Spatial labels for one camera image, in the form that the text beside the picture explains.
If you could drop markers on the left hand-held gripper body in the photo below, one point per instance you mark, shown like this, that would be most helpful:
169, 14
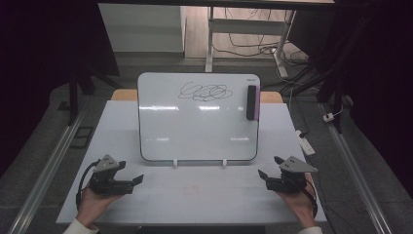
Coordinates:
107, 185

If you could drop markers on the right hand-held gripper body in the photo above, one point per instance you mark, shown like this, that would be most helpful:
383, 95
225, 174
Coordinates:
289, 183

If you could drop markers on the black and purple whiteboard eraser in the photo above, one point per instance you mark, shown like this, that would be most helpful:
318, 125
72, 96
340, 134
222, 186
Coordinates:
251, 102

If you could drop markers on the person's left hand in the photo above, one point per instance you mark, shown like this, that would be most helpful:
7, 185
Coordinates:
91, 206

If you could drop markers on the person's right hand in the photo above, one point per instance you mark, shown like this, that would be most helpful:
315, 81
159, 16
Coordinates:
303, 206

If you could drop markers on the white power strip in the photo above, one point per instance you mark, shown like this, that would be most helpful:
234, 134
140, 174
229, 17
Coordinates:
306, 143

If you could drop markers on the white whiteboard foot clip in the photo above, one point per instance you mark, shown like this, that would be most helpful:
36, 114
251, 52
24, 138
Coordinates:
175, 163
224, 163

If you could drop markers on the dark floor socket plate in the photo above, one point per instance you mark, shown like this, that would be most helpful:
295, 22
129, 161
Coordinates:
82, 137

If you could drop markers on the person's left white sleeve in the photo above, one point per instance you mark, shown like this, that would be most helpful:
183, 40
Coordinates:
79, 227

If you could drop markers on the person's white sleeve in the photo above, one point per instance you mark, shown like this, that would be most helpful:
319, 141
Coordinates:
311, 230
79, 227

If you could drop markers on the person's right white sleeve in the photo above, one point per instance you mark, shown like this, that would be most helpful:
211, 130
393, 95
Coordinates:
311, 230

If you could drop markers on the small white plug adapter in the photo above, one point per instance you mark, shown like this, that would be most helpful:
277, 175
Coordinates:
328, 117

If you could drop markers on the wooden board under white top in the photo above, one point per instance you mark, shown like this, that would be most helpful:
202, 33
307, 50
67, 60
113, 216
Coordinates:
125, 95

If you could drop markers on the white whiteboard with black rim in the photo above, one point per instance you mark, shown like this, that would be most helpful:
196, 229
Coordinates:
198, 130

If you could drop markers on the black metal stand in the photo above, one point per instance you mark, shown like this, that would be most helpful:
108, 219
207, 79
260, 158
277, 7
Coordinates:
73, 94

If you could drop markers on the black tripod stand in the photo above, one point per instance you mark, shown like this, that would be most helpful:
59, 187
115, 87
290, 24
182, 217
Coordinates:
337, 87

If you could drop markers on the dark curtain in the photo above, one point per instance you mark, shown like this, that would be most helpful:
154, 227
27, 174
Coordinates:
39, 48
383, 81

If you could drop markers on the white cabinet panel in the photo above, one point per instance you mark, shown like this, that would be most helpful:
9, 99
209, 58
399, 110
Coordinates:
142, 27

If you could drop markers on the silver metal floor rail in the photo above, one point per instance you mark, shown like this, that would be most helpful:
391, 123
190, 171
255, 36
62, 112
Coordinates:
357, 175
48, 169

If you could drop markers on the white metal desk frame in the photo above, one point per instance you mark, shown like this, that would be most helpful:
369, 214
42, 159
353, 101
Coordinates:
246, 26

